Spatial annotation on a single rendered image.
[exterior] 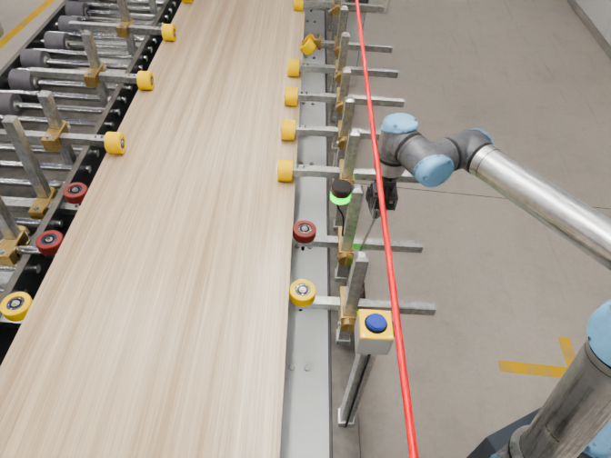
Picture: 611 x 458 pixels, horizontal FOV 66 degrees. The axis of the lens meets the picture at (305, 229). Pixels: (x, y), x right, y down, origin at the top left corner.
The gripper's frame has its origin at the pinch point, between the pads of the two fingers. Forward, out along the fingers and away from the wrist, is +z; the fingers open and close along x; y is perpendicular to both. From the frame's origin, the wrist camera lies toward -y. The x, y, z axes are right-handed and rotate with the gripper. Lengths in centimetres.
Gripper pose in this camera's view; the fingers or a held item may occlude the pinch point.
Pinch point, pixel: (375, 213)
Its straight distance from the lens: 151.6
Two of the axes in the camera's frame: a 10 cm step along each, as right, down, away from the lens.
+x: 10.0, 0.6, 0.3
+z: -0.6, 6.8, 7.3
